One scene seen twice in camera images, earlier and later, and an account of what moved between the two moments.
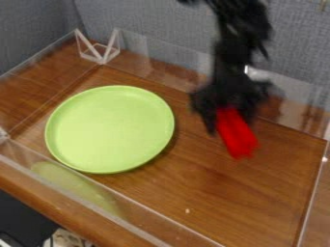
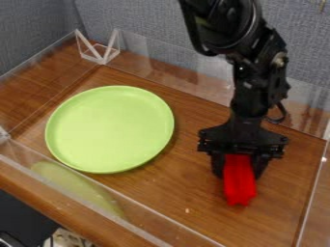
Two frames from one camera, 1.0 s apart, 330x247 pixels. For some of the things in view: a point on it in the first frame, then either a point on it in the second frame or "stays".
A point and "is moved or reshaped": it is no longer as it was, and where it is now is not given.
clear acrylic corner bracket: [97, 52] stays
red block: [238, 133] is moved or reshaped
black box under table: [25, 226] stays
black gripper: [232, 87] to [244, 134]
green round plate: [109, 129] stays
